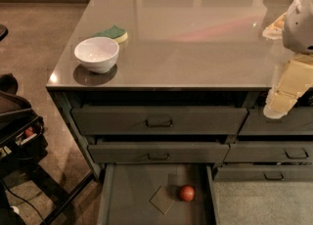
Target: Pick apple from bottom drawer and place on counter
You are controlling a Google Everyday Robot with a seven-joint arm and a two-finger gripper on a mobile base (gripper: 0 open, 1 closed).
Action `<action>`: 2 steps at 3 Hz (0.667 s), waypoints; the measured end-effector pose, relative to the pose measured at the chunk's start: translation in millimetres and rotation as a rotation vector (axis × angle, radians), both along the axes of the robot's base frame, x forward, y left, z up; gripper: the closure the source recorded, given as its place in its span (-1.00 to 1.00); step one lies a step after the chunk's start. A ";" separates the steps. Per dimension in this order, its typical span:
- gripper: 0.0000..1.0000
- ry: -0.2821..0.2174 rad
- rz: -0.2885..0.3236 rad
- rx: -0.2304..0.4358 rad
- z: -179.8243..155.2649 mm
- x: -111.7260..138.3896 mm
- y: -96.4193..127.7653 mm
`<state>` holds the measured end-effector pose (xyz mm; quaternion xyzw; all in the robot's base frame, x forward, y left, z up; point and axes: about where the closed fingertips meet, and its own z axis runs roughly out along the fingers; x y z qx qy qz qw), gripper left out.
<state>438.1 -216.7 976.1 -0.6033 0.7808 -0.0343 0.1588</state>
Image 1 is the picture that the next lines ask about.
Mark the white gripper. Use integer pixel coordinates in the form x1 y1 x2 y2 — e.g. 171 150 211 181
262 13 313 119

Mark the red apple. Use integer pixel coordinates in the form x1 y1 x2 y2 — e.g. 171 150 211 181
179 185 195 202

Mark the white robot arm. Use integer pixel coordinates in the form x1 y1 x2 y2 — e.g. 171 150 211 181
262 0 313 119

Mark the top right drawer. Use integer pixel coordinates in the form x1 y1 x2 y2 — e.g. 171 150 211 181
240 107 313 136

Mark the middle right drawer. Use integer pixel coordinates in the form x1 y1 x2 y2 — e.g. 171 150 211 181
224 141 313 163

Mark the bottom right drawer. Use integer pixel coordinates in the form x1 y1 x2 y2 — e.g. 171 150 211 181
214 166 313 182

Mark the grey drawer cabinet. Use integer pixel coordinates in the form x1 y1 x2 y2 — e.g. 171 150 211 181
47 0 313 225

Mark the square tag in drawer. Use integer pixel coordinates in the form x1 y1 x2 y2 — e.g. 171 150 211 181
150 186 175 215

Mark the open bottom left drawer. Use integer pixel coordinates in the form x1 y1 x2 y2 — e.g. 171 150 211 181
97 164 219 225

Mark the middle left drawer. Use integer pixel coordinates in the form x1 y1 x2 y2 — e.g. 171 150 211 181
88 142 229 163

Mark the top left drawer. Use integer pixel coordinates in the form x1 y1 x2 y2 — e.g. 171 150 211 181
71 106 247 135

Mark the green yellow sponge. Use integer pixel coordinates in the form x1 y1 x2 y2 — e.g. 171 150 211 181
94 25 128 43

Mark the white ceramic bowl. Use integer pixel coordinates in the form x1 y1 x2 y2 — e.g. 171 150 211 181
74 37 119 73

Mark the black cart with items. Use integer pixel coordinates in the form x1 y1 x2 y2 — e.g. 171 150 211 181
0 73 93 225

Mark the black cable on floor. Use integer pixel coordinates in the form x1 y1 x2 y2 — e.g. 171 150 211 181
1 181 45 222

